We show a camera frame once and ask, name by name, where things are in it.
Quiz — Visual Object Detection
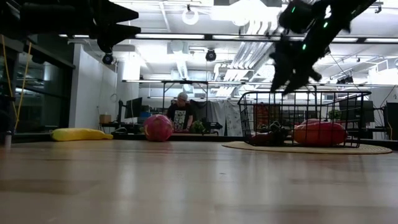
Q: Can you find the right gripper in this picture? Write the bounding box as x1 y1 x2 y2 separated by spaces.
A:
269 33 331 96

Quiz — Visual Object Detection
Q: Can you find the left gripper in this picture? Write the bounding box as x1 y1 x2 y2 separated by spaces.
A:
0 0 142 54

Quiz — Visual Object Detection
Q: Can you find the orange red mango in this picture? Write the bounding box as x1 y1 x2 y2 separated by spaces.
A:
293 121 349 147

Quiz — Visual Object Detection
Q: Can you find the pink red round fruit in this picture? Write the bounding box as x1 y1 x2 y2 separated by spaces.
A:
143 114 174 142

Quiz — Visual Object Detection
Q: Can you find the yellow banana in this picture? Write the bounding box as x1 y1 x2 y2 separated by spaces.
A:
50 128 114 142

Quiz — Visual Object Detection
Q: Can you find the white hanging cloth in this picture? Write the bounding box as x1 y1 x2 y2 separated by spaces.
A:
224 101 244 137

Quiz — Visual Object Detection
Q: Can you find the round woven straw mat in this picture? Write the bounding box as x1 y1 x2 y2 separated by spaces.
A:
221 141 394 156

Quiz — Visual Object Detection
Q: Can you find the grey hanging cloth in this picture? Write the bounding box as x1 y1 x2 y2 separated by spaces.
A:
198 101 226 136

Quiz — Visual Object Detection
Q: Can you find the black computer monitor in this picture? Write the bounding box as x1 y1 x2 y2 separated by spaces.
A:
124 96 144 119

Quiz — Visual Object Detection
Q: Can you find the green leafy background object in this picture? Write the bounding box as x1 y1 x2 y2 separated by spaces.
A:
189 120 206 134

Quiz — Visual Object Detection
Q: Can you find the person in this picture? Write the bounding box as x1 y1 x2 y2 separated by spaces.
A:
165 91 194 132

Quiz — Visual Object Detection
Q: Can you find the black wire basket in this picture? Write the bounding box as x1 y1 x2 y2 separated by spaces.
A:
237 90 373 149

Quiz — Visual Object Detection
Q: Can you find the white hanging ring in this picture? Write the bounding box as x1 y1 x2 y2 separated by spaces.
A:
182 7 200 26

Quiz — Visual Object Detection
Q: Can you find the black overhead frame bar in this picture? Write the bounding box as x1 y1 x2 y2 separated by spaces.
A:
58 32 398 44

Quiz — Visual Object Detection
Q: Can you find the black background workstation frame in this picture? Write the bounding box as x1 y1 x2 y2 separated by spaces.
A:
122 79 210 134

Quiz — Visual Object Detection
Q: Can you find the black table edge frame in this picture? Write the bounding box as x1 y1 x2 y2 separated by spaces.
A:
12 133 398 150

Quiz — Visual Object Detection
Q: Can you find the yellow cable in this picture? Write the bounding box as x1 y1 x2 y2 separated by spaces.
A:
0 34 33 124

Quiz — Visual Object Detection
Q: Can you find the white short post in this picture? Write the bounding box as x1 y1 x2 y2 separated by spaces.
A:
3 130 13 149

